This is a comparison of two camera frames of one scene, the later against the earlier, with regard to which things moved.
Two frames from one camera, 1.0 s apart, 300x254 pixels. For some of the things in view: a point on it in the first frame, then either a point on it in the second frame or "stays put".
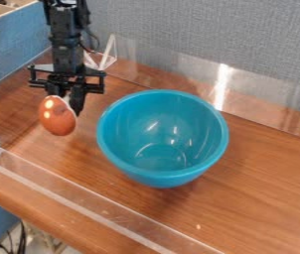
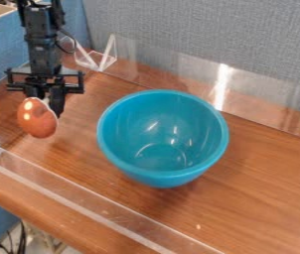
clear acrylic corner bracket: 103,60 stays put
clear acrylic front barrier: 40,211 stays put
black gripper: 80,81 → 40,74
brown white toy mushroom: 58,116 → 37,117
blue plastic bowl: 163,136 stays put
